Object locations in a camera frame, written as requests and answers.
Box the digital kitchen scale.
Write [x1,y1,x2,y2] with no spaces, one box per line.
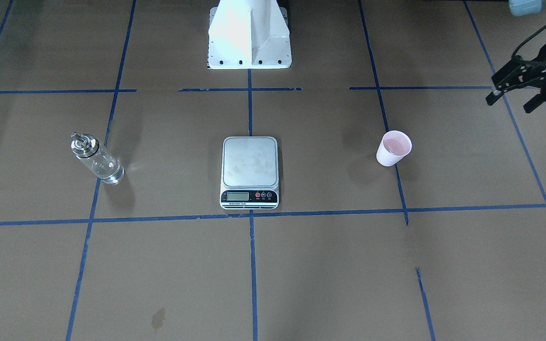
[219,136,280,210]

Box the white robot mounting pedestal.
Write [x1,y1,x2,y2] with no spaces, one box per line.
[207,0,292,70]

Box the glass sauce dispenser bottle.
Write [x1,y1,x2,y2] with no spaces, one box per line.
[70,132,124,184]

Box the pink paper cup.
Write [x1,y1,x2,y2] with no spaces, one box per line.
[376,130,412,167]

